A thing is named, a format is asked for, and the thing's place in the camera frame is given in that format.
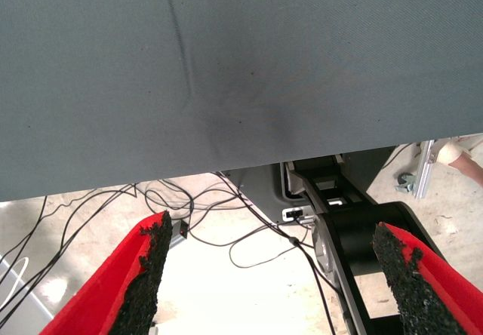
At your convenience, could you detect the white floor cable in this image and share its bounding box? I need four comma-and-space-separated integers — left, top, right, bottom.
0, 257, 30, 313

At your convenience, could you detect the black robot torso column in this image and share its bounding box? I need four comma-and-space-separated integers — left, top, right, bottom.
292, 155, 446, 335

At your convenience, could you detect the grey caster wheel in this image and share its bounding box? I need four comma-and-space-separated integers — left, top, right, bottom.
395, 172, 417, 193

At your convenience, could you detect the grey metal beam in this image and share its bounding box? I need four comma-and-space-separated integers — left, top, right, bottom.
168, 232, 186, 251

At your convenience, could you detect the short aluminium profile foot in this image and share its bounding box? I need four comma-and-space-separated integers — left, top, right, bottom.
413, 140, 437, 199

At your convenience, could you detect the grey metal floor plate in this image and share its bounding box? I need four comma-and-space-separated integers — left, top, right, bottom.
0, 263, 54, 335

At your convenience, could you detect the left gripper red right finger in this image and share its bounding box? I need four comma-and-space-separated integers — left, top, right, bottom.
371, 220, 483, 335

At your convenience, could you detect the grey robot base cover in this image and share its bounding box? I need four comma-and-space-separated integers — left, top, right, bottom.
222, 148, 395, 223

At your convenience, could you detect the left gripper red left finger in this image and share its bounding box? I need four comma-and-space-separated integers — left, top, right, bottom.
39, 210, 174, 335

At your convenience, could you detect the black floor cable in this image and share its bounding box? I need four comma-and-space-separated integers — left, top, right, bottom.
0, 183, 137, 313
288, 236, 337, 335
186, 221, 316, 269
134, 171, 254, 223
383, 143, 419, 170

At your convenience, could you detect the dark grey table cloth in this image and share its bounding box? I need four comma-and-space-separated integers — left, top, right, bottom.
0, 0, 483, 202

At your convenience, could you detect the person bare leg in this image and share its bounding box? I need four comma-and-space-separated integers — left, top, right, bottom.
448, 152, 483, 181

